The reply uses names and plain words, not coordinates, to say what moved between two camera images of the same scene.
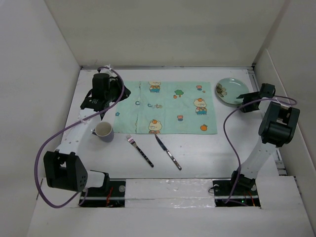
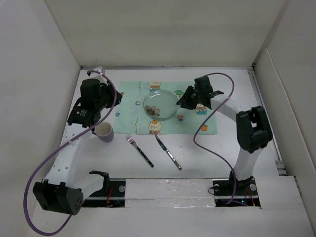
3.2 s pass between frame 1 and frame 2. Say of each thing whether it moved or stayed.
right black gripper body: moved
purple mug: stayed
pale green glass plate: moved
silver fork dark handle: stayed
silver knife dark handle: stayed
